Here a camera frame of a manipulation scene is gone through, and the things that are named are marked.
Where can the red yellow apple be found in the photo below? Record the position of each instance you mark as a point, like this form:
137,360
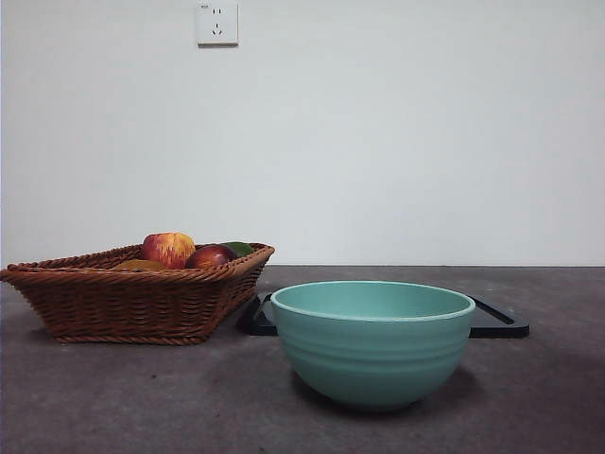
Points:
165,250

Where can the black rectangular tray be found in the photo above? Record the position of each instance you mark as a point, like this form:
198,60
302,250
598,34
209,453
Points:
501,326

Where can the teal ribbed bowl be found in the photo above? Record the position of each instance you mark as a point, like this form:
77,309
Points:
373,354

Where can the brown wicker basket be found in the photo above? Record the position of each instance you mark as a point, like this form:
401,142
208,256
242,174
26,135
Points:
118,307

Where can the dark red round fruit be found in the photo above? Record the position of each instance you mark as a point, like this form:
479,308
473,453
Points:
210,257

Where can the green fruit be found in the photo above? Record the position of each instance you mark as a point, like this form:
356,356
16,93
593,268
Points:
242,248

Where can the white wall socket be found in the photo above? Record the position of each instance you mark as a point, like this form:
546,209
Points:
217,23

